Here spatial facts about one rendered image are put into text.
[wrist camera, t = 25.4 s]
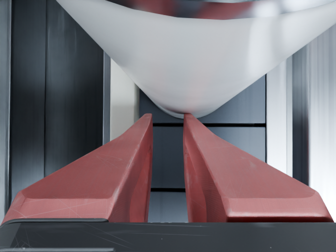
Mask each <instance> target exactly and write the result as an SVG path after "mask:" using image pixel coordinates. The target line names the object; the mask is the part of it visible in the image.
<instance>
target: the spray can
mask: <svg viewBox="0 0 336 252"><path fill-rule="evenodd" d="M56 1H57V2H58V3H59V4H60V5H61V6H62V7H63V8H64V9H65V10H66V11H67V12H68V13H69V14H70V15H71V17H72V18H73V19H74V20H75V21H76V22H77V23H78V24H79V25H80V26H81V27H82V28H83V29H84V30H85V31H86V32H87V33H88V34H89V35H90V36H91V38H92V39H93V40H94V41H95V42H96V43H97V44H98V45H99V46H100V47H101V48H102V49H103V50H104V51H105V52H106V53H107V54H108V55H109V56H110V57H111V58H112V60H113V61H114V62H115V63H116V64H117V65H118V66H119V67H120V68H121V69H122V70H123V71H124V72H125V73H126V74H127V75H128V76H129V77H130V78H131V79H132V80H133V82H134V83H135V84H136V85H137V86H138V87H139V88H140V89H141V90H142V91H143V92H144V93H145V94H146V95H147V96H148V97H149V98H150V99H151V101H152V102H153V103H154V104H155V106H156V107H157V108H159V109H160V110H161V111H162V112H164V113H165V114H167V115H169V116H171V117H174V118H176V119H181V120H183V119H184V114H185V113H188V114H192V115H193V116H194V117H195V118H197V119H200V118H203V117H206V116H208V115H210V114H212V113H213V112H215V111H216V110H217V109H218V108H220V107H221V106H222V105H223V104H225V103H226V102H227V101H229V100H230V99H232V98H233V97H234V96H236V95H237V94H239V93H240V92H241V91H243V90H244V89H245V88H247V87H248V86H250V85H251V84H252V83H254V82H255V81H256V80H258V79H259V78H261V77H262V76H263V75H265V74H266V73H268V72H269V71H270V70H272V69H273V68H274V67H276V66H277V65H279V64H280V63H281V62H283V61H284V60H286V59H287V58H288V57H290V56H291V55H292V54H294V53H295V52H297V51H298V50H299V49H301V48H302V47H304V46H305V45H306V44H308V43H309V42H310V41H312V40H313V39H315V38H316V37H317V36H319V35H320V34H322V33H323V32H324V31H326V30H327V29H328V28H330V27H331V26H333V25H334V24H335V23H336V0H56Z"/></svg>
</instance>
